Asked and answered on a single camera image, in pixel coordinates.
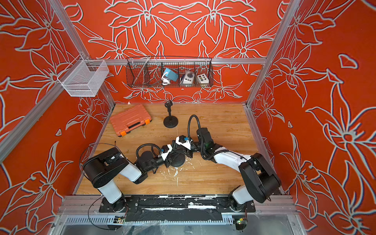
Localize white device black knobs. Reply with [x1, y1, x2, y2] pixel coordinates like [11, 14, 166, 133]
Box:
[180, 71, 195, 85]

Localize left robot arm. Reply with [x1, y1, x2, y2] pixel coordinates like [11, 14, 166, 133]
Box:
[81, 143, 173, 212]

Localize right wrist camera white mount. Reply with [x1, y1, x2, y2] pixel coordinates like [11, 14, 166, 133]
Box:
[175, 135, 192, 150]

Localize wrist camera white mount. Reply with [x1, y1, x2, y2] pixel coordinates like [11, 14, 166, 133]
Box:
[160, 144, 172, 161]
[175, 135, 192, 150]

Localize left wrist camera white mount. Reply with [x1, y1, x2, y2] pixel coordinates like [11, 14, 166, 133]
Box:
[160, 144, 172, 161]

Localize teal box in basket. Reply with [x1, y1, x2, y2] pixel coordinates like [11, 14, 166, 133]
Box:
[162, 68, 179, 81]

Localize black round stand base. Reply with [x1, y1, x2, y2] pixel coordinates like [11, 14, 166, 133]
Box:
[164, 116, 178, 128]

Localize black wire wall basket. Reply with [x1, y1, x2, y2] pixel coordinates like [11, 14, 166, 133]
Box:
[125, 56, 214, 88]

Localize orange plastic tool case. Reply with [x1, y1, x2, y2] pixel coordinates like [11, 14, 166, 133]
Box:
[110, 104, 152, 137]

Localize clear plastic wall bin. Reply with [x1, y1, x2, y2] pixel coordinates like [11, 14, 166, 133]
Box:
[58, 60, 109, 98]

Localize black mic clip pole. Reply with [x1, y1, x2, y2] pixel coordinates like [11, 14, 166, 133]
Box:
[164, 100, 173, 117]
[171, 140, 184, 155]

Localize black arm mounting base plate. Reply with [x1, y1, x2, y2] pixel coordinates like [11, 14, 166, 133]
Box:
[99, 195, 256, 224]

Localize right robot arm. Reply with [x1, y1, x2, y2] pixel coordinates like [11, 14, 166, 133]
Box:
[177, 115, 281, 207]

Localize white button box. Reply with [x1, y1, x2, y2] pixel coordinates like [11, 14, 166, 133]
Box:
[196, 73, 210, 86]

